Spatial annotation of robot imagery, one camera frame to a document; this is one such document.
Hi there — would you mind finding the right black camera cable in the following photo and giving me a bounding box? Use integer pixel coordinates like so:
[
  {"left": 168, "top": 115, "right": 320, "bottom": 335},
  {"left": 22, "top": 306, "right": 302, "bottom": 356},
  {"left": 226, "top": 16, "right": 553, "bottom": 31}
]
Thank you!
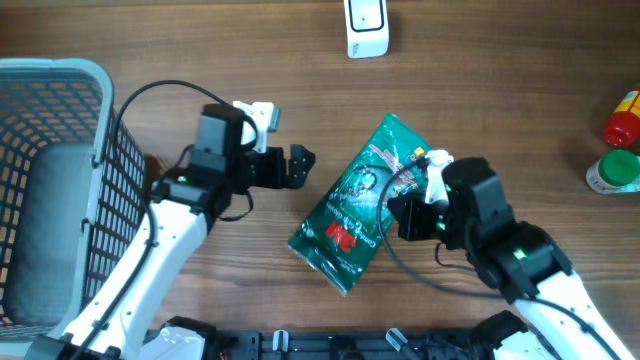
[{"left": 376, "top": 157, "right": 626, "bottom": 360}]

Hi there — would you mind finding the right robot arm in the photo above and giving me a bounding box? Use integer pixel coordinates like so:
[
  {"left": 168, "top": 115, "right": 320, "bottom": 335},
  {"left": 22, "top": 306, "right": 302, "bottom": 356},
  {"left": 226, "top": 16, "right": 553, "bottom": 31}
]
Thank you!
[{"left": 378, "top": 157, "right": 633, "bottom": 359}]

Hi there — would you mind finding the grey plastic shopping basket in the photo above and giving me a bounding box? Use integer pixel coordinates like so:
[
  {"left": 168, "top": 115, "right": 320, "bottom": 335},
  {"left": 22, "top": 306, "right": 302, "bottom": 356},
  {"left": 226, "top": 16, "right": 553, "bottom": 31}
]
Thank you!
[{"left": 1, "top": 58, "right": 146, "bottom": 356}]

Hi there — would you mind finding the left black camera cable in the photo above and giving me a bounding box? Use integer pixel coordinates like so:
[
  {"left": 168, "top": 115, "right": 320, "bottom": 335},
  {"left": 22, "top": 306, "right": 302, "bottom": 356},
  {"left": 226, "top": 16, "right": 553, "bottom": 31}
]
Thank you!
[{"left": 69, "top": 79, "right": 261, "bottom": 360}]

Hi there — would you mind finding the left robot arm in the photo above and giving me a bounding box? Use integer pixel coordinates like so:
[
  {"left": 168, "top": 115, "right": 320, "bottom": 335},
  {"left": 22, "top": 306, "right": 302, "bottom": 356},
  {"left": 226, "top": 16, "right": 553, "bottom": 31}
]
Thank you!
[{"left": 26, "top": 104, "right": 315, "bottom": 359}]

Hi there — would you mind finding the green lid jar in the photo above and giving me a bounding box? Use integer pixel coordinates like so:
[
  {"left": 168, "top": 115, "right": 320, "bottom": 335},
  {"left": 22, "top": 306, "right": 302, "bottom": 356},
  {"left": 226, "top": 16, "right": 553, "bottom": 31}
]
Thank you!
[{"left": 586, "top": 149, "right": 639, "bottom": 194}]

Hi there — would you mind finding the green 3M gloves package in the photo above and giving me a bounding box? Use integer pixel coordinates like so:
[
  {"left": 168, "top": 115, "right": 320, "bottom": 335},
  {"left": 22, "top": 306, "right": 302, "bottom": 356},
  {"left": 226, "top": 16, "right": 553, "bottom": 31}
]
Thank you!
[{"left": 288, "top": 113, "right": 431, "bottom": 295}]

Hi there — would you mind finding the white barcode scanner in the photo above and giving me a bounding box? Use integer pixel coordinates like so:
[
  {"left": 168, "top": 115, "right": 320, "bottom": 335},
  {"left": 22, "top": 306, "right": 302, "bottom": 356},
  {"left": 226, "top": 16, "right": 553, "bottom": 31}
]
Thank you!
[{"left": 343, "top": 0, "right": 390, "bottom": 59}]

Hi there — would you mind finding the yellow red sauce bottle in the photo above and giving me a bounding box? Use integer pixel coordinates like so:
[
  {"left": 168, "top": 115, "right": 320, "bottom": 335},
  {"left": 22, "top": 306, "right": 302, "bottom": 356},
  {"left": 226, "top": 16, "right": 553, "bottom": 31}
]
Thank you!
[{"left": 602, "top": 83, "right": 639, "bottom": 148}]

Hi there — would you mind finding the black camera cable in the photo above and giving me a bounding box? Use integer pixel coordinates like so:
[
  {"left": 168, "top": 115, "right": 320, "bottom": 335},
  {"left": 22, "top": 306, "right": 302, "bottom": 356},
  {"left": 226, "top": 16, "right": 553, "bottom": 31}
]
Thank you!
[
  {"left": 69, "top": 79, "right": 261, "bottom": 360},
  {"left": 376, "top": 157, "right": 626, "bottom": 360}
]

